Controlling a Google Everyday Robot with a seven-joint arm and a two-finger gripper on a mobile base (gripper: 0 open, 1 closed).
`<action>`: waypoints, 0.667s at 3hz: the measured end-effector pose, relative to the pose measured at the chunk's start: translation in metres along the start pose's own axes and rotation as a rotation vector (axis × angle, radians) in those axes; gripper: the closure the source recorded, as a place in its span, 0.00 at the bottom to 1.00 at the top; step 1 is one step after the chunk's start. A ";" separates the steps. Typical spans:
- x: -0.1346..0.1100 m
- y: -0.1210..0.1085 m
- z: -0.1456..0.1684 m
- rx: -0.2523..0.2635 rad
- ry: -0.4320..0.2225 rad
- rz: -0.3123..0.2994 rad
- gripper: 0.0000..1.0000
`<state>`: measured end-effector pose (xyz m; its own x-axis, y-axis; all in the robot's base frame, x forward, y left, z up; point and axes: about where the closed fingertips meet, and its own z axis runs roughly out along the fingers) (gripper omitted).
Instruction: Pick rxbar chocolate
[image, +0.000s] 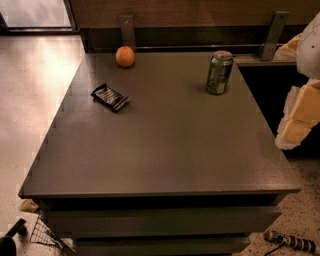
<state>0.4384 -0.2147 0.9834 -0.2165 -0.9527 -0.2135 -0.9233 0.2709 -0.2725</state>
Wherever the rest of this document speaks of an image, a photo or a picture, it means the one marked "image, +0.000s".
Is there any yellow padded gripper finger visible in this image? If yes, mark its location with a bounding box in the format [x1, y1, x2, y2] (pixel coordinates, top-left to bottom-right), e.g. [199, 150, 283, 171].
[273, 34, 301, 61]
[275, 79, 320, 150]

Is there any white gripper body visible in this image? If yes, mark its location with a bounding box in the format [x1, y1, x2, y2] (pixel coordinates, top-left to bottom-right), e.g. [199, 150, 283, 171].
[296, 13, 320, 79]

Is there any black rxbar chocolate wrapper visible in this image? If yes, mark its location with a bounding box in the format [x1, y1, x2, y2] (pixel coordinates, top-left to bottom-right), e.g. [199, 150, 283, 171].
[91, 84, 130, 113]

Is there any green soda can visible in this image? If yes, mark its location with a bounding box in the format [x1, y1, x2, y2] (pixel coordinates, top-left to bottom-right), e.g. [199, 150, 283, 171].
[206, 50, 233, 95]

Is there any striped power strip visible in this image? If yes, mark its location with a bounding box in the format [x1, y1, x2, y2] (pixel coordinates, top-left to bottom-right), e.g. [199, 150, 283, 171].
[264, 230, 320, 255]

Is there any grey table with drawers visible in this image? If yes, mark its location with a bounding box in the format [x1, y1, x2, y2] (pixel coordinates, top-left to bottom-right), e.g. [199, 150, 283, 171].
[20, 53, 299, 256]

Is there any orange fruit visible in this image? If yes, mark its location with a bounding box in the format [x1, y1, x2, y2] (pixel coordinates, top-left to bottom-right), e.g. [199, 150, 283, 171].
[116, 46, 135, 68]

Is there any crumpled tan paper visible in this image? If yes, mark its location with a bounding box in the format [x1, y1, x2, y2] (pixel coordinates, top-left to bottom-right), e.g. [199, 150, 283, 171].
[19, 199, 39, 213]

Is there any black floor object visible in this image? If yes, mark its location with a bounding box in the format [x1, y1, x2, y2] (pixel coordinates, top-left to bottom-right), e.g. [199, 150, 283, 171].
[0, 218, 27, 256]

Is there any right metal bracket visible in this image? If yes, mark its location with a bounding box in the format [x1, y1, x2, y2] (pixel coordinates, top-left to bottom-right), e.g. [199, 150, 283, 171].
[259, 11, 289, 61]

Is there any metal bracket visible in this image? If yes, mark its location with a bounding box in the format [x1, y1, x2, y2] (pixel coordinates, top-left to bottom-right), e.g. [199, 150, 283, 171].
[259, 11, 289, 61]
[119, 15, 136, 49]

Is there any left metal bracket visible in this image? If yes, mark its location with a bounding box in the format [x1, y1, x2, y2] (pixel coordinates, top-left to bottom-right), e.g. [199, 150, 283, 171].
[119, 15, 136, 49]

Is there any wire mesh basket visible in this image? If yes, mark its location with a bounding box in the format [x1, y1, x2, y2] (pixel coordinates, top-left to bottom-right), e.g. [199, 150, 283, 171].
[29, 217, 76, 253]

